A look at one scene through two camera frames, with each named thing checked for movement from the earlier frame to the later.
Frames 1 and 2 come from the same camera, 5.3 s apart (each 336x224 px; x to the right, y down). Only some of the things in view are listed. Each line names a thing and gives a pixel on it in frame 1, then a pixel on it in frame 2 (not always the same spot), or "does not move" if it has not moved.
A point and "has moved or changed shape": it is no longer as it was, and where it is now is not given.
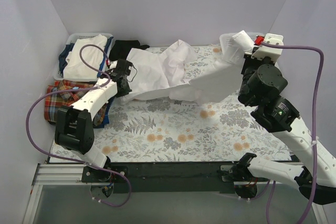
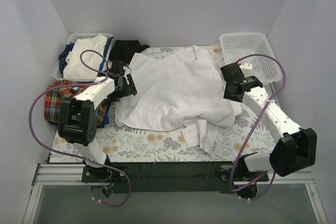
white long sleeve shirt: x=174 y=73 has moved or changed shape
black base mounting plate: x=160 y=176 does not move
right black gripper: x=245 y=65 -> x=230 y=92
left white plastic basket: x=59 y=76 does not move
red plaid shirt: x=55 y=101 does not move
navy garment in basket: x=62 y=62 does not move
